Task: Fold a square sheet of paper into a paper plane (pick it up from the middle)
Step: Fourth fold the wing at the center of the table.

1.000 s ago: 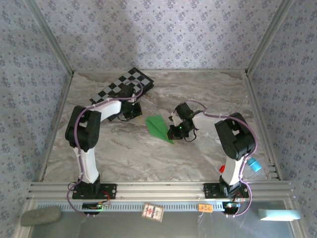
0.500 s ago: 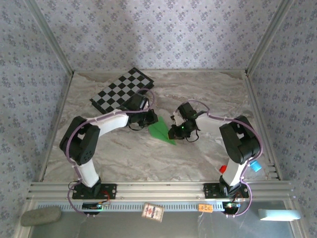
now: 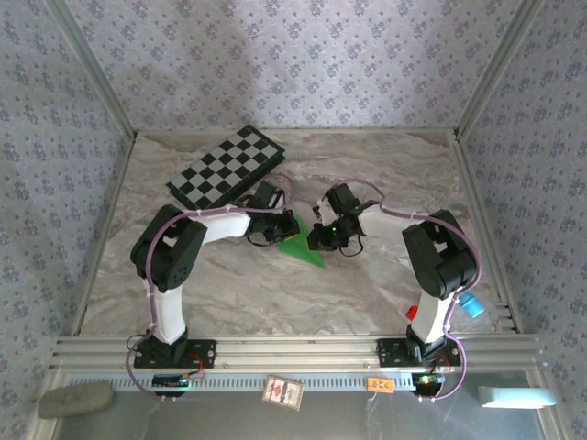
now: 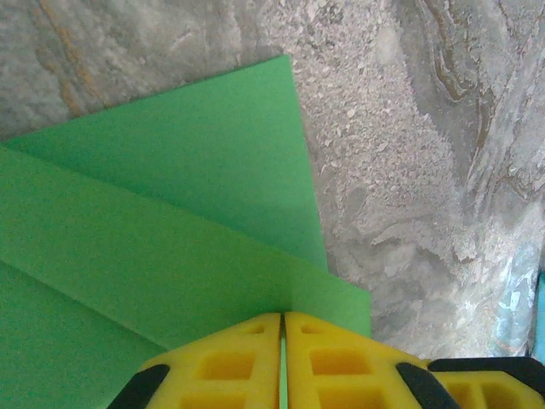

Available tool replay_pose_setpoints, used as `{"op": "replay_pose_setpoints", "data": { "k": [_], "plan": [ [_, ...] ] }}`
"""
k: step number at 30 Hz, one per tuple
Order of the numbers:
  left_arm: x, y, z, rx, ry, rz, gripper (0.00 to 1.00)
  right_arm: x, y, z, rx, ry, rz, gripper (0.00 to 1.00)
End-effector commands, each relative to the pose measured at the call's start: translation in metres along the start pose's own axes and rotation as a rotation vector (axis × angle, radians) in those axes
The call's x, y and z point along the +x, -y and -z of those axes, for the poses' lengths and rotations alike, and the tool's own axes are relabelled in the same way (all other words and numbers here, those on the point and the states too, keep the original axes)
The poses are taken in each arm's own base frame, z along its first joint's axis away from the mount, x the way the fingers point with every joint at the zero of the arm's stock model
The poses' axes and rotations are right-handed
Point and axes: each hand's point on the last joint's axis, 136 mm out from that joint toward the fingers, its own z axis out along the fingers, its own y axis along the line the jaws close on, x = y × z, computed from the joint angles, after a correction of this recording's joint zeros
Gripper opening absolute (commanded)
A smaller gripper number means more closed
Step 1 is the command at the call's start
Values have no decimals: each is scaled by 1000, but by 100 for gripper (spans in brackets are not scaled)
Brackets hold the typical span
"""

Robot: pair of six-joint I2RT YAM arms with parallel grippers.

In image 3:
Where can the green paper sheet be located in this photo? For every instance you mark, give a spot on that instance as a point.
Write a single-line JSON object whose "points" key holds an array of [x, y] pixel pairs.
{"points": [[298, 251]]}

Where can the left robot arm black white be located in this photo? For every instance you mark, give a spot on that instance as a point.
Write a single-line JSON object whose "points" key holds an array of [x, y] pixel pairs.
{"points": [[169, 256]]}

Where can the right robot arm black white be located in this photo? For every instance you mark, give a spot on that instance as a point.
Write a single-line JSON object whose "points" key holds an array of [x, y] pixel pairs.
{"points": [[440, 261]]}

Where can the black white folded chessboard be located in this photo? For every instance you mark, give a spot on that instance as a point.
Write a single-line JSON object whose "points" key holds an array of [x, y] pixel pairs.
{"points": [[229, 160]]}

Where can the small red object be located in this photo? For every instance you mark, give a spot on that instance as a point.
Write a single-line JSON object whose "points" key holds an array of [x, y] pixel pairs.
{"points": [[413, 311]]}

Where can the light blue cylinder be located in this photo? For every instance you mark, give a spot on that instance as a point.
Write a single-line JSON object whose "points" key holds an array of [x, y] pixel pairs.
{"points": [[472, 304]]}

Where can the orange tag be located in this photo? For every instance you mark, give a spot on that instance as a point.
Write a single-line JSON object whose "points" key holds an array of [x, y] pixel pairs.
{"points": [[380, 385]]}

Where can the white foam block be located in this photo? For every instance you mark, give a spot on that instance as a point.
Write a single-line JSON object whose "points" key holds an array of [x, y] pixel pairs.
{"points": [[516, 397]]}

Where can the grey stone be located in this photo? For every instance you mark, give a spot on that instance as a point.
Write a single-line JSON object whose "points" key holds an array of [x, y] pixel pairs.
{"points": [[75, 400]]}

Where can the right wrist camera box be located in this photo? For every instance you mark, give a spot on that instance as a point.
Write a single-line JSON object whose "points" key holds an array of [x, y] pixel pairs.
{"points": [[323, 213]]}

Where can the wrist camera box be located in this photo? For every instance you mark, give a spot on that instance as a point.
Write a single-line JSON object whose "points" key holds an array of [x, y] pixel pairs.
{"points": [[323, 213], [276, 200]]}

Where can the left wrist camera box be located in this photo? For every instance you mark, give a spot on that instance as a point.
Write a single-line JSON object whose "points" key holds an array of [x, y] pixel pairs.
{"points": [[276, 200]]}

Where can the aluminium mounting rail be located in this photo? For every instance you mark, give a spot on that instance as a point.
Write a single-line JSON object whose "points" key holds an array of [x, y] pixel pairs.
{"points": [[293, 353]]}

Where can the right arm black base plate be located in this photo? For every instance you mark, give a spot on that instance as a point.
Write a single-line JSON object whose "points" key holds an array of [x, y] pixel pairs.
{"points": [[387, 353]]}

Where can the aluminium table side rail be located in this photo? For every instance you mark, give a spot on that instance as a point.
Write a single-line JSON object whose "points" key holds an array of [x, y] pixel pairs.
{"points": [[110, 206], [471, 183]]}

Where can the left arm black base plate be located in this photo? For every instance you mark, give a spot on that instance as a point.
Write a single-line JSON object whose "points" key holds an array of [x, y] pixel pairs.
{"points": [[206, 353]]}

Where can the aluminium corner post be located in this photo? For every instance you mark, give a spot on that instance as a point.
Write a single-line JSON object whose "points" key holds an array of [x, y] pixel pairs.
{"points": [[94, 69], [496, 69]]}

